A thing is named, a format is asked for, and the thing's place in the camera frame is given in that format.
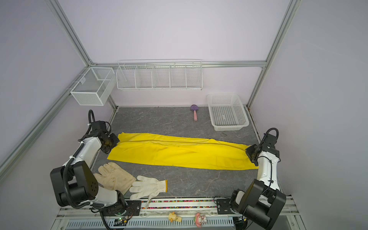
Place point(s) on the yellow duck toy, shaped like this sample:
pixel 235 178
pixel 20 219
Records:
pixel 174 217

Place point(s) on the aluminium frame left side bar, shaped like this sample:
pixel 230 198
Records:
pixel 22 147

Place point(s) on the white knitted work glove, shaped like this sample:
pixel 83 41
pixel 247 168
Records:
pixel 147 187

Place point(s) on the aluminium frame corner post left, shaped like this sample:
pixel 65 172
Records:
pixel 67 27

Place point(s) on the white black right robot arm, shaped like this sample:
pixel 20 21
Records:
pixel 263 200

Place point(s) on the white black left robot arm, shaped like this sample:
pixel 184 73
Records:
pixel 75 185

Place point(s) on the white plastic perforated basket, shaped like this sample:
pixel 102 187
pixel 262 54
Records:
pixel 227 112

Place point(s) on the yellow trousers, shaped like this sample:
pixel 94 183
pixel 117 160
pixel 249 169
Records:
pixel 160 150

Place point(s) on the aluminium front mounting rail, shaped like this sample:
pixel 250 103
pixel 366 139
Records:
pixel 155 217

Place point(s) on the small white mesh wire box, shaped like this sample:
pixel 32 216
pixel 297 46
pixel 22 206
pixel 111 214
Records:
pixel 95 86

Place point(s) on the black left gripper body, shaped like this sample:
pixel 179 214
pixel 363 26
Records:
pixel 112 140

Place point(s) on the pink white plush toy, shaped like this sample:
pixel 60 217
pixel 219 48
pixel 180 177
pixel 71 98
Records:
pixel 200 220

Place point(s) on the beige leather work glove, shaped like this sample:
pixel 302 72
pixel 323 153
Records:
pixel 112 177

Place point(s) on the aluminium frame back top bar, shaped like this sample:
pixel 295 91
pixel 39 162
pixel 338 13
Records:
pixel 230 63

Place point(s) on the long white wire rack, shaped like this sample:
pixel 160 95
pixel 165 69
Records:
pixel 164 74

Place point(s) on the aluminium frame bar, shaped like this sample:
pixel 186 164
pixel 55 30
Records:
pixel 230 63
pixel 22 147

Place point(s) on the aluminium frame corner post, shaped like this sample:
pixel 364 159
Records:
pixel 67 27
pixel 285 24

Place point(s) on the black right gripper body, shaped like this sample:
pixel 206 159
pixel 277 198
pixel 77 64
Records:
pixel 251 152

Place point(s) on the aluminium frame corner post right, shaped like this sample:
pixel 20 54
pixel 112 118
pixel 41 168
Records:
pixel 285 24

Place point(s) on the purple pink hair brush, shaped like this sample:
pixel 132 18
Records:
pixel 194 108

